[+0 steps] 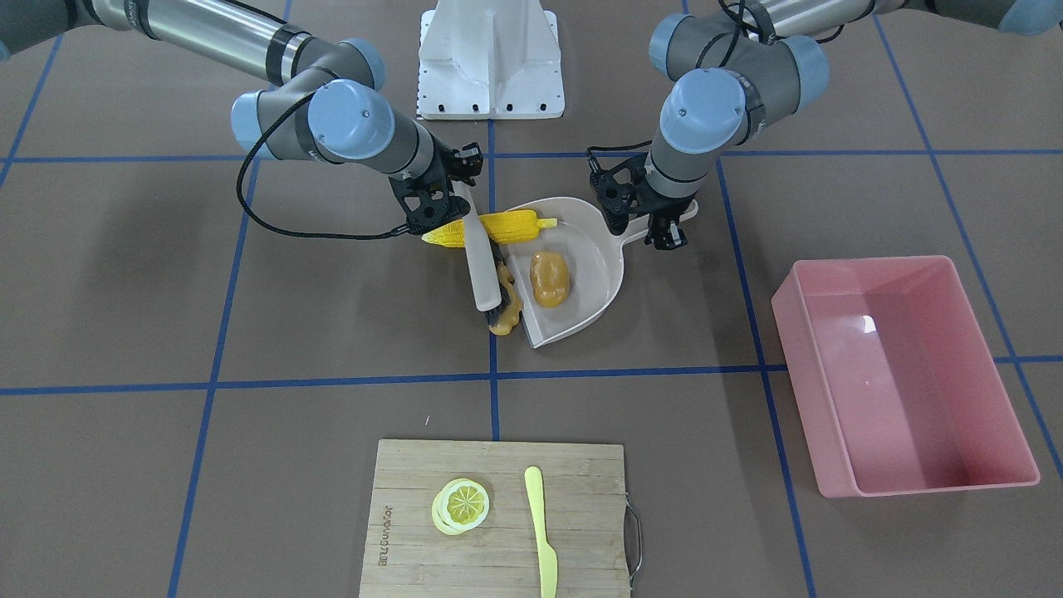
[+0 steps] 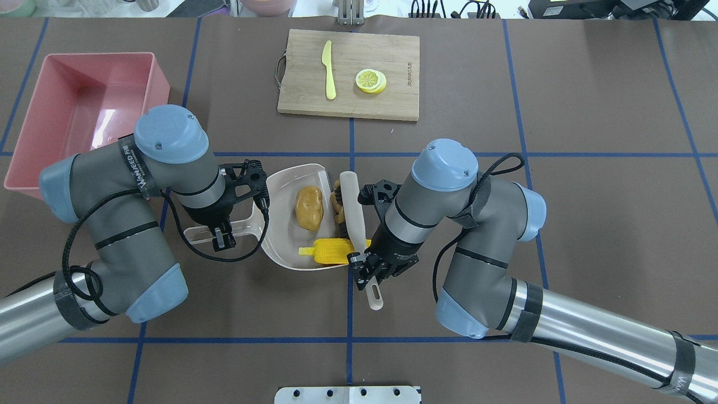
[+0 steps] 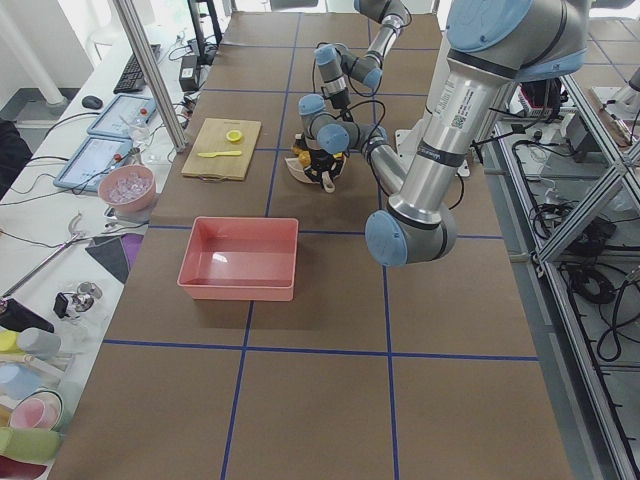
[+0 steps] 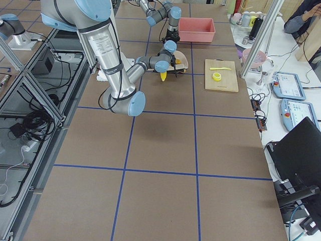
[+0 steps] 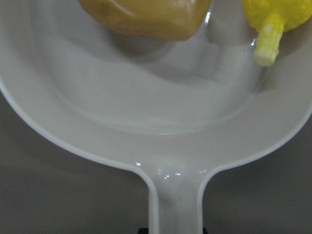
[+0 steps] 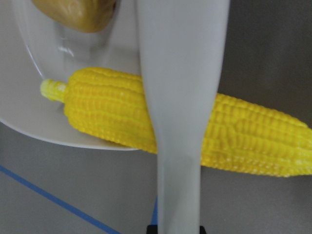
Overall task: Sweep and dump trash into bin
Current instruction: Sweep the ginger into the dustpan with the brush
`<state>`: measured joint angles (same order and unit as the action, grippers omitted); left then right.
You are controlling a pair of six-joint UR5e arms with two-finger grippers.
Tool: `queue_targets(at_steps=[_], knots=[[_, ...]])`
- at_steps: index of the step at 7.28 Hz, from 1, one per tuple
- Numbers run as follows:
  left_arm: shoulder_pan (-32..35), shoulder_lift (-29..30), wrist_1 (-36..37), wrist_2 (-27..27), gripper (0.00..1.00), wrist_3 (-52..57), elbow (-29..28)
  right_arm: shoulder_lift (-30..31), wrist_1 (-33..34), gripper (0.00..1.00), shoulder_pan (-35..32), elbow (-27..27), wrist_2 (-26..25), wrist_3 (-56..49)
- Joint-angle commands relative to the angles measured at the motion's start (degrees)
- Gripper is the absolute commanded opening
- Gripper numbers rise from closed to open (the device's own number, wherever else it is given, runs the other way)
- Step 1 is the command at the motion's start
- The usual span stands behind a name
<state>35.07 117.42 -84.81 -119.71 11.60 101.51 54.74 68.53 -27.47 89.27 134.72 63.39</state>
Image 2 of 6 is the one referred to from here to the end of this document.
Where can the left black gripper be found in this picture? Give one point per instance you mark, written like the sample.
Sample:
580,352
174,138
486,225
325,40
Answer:
206,214

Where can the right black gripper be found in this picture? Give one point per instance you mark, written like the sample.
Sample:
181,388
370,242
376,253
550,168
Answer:
397,254

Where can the yellow toy corn cob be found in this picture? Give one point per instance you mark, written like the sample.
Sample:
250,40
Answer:
329,251

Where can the tan toy ginger root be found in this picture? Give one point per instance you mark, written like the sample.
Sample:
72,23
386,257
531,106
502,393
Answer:
337,203

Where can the brown toy potato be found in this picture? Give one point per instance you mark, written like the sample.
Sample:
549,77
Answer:
309,208

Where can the beige hand brush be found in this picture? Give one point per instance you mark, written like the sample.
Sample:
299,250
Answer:
356,228

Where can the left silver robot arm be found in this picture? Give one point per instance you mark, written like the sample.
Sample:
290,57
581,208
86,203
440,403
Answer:
116,259

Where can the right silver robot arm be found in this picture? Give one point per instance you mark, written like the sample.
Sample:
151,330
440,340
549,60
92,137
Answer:
631,234

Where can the pink plastic bin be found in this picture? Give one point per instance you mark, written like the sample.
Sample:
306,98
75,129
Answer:
80,102

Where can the wooden cutting board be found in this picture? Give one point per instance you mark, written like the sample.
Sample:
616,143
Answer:
302,88

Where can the yellow plastic knife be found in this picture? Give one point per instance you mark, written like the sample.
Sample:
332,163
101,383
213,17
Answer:
327,61

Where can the yellow lemon slices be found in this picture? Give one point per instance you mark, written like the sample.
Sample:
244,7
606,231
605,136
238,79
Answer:
371,81

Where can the pink bowl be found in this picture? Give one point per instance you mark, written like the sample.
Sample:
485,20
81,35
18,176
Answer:
269,8

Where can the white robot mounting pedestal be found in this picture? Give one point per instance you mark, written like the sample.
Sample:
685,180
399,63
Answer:
350,394

